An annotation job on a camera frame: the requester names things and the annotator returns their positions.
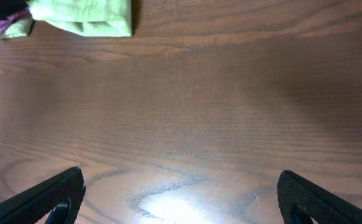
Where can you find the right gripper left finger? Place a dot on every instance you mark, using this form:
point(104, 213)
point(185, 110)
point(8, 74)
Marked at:
point(59, 197)

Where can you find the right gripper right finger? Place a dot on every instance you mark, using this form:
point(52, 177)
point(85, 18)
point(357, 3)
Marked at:
point(302, 201)

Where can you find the large green microfiber cloth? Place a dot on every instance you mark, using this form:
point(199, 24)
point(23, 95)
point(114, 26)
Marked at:
point(88, 18)

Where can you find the green folded cloth under purple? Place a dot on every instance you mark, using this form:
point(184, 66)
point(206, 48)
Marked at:
point(20, 28)

